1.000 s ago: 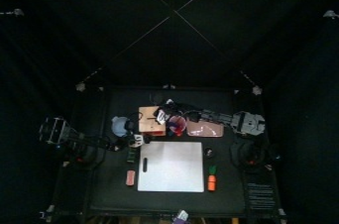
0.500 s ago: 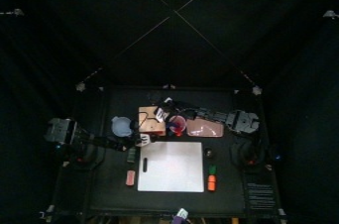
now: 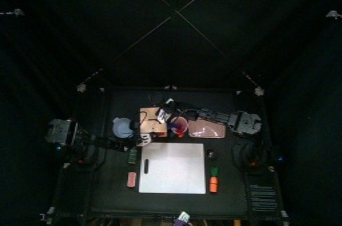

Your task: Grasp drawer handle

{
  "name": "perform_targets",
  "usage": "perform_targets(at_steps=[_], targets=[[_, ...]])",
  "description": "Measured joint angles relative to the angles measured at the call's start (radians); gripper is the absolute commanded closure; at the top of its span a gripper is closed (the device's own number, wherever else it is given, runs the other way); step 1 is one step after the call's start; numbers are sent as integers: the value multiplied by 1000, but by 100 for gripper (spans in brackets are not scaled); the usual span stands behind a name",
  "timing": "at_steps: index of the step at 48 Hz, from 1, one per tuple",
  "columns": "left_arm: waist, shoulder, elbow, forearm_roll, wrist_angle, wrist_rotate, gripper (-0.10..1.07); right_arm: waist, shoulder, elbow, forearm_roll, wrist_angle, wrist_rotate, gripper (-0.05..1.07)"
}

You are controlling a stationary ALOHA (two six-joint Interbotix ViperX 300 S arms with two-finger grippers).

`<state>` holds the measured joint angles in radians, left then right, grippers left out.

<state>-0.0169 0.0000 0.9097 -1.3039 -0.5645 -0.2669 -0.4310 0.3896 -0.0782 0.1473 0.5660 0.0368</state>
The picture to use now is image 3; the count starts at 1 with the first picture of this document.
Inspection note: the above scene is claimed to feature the orange toy carrot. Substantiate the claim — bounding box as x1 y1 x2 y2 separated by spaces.
209 166 221 194

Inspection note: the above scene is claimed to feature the tan cardboard box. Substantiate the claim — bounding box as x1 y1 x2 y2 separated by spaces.
139 106 170 139

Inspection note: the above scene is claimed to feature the white printed label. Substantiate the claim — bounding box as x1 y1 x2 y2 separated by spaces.
247 184 281 218

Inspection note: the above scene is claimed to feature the pink square tray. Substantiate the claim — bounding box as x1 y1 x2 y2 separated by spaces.
187 118 227 139

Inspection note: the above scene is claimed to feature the white cutting board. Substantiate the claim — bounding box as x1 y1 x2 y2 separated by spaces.
138 141 207 195

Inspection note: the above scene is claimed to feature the purple white object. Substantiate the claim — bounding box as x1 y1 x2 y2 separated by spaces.
174 211 193 226

